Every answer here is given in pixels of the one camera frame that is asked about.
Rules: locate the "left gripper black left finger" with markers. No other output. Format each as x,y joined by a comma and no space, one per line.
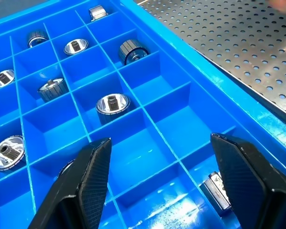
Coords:
81,190

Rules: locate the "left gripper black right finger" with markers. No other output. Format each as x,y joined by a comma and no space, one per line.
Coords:
252,190

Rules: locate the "silver metal roller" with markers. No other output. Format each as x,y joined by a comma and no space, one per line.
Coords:
35,35
71,48
214,188
14,145
65,168
7,80
97,13
126,51
103,106
50,94

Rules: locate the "blue plastic compartment tray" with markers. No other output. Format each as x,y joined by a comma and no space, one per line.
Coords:
157,124

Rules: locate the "perforated steel tray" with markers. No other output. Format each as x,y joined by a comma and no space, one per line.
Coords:
240,71

